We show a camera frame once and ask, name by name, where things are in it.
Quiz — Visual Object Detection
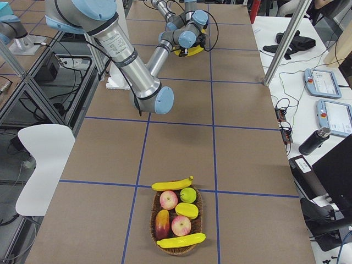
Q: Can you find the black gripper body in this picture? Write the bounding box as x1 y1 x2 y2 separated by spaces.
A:
178 35 204 57

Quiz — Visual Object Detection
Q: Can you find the yellow banana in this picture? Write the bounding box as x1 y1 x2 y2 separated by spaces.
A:
173 46 204 57
151 175 194 191
156 233 206 249

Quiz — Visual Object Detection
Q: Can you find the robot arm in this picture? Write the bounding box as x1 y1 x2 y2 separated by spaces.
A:
150 1 208 31
45 1 208 114

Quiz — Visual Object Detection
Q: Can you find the wicker basket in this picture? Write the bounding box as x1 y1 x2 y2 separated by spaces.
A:
150 185 206 256

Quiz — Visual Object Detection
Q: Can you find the black cloth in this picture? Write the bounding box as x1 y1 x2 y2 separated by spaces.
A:
263 30 316 60

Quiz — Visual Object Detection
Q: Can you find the teach pendant far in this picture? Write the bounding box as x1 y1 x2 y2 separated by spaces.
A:
304 69 342 99

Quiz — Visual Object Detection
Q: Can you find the teach pendant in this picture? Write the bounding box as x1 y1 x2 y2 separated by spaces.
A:
304 69 342 99
316 100 351 138

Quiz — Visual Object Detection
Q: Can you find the black bottle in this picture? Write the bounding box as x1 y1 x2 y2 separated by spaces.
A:
298 126 331 156

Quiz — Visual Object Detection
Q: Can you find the yellow banana back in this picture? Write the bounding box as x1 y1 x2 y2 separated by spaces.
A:
151 175 194 191

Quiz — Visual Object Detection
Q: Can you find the green pear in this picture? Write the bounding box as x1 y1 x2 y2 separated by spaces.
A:
179 187 197 204

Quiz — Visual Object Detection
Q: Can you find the teach pendant near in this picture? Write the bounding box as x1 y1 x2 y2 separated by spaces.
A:
316 100 351 138

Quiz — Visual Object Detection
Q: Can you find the pink apple back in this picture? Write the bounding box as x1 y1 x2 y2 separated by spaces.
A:
159 190 178 210

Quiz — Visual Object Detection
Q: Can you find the pink apple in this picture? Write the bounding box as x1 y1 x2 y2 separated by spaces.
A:
159 190 178 210
171 215 191 237

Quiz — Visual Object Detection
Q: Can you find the black box with label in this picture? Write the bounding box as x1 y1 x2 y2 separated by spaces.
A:
289 155 327 200

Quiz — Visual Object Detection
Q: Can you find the yellow starfruit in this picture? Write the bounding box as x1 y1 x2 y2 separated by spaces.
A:
175 202 199 219

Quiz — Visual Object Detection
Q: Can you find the white chair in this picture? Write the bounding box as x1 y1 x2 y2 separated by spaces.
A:
15 124 75 217

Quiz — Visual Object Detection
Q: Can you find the pink apple front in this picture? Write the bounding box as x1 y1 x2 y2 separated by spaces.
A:
171 215 191 237

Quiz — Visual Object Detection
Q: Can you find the black monitor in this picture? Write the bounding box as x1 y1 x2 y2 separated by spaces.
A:
313 135 351 209

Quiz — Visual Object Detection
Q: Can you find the red mango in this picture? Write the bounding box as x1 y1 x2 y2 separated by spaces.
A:
155 209 170 240

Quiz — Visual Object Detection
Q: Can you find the yellow banana front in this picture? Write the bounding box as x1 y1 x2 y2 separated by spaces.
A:
156 233 206 249

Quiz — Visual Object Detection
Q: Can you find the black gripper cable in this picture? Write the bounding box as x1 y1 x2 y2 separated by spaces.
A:
164 0 219 52

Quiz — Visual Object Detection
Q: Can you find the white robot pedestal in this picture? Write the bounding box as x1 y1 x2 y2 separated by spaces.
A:
106 0 130 90

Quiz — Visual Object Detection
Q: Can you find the aluminium frame post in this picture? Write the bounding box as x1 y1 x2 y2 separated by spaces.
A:
263 0 310 86

